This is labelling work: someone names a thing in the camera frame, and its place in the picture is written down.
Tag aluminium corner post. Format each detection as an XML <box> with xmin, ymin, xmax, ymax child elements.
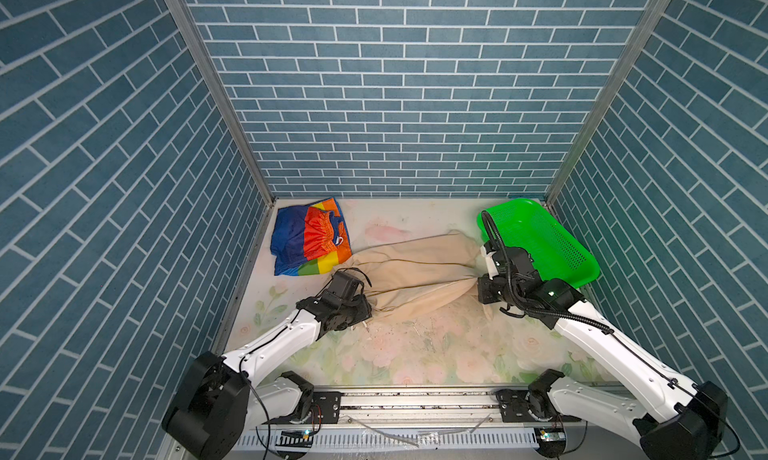
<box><xmin>164</xmin><ymin>0</ymin><xmax>275</xmax><ymax>207</ymax></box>
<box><xmin>544</xmin><ymin>0</ymin><xmax>672</xmax><ymax>207</ymax></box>

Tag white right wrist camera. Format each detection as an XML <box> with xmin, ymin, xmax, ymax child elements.
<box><xmin>482</xmin><ymin>241</ymin><xmax>536</xmax><ymax>279</ymax></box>

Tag aluminium left corner post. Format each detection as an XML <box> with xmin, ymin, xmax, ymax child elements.
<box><xmin>164</xmin><ymin>0</ymin><xmax>275</xmax><ymax>207</ymax></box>

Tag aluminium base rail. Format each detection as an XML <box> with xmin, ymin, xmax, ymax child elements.
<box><xmin>155</xmin><ymin>384</ymin><xmax>688</xmax><ymax>460</ymax></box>

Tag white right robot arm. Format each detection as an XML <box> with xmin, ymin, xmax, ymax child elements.
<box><xmin>478</xmin><ymin>275</ymin><xmax>729</xmax><ymax>459</ymax></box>

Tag green plastic basket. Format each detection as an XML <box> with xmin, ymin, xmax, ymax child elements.
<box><xmin>477</xmin><ymin>198</ymin><xmax>600</xmax><ymax>289</ymax></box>

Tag rainbow striped shorts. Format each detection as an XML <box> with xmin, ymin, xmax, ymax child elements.
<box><xmin>270</xmin><ymin>197</ymin><xmax>352</xmax><ymax>276</ymax></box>

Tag black corrugated cable conduit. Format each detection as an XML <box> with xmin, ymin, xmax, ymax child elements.
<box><xmin>479</xmin><ymin>209</ymin><xmax>616</xmax><ymax>335</ymax></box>

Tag aluminium right corner post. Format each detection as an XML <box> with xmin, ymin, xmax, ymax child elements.
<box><xmin>544</xmin><ymin>0</ymin><xmax>672</xmax><ymax>207</ymax></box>

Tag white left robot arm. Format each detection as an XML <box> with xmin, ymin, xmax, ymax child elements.
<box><xmin>161</xmin><ymin>294</ymin><xmax>372</xmax><ymax>459</ymax></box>

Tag white vented cable tray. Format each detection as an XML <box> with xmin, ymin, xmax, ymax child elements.
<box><xmin>233</xmin><ymin>427</ymin><xmax>539</xmax><ymax>454</ymax></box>

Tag beige shorts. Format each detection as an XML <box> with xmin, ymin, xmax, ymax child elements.
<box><xmin>341</xmin><ymin>230</ymin><xmax>485</xmax><ymax>322</ymax></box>

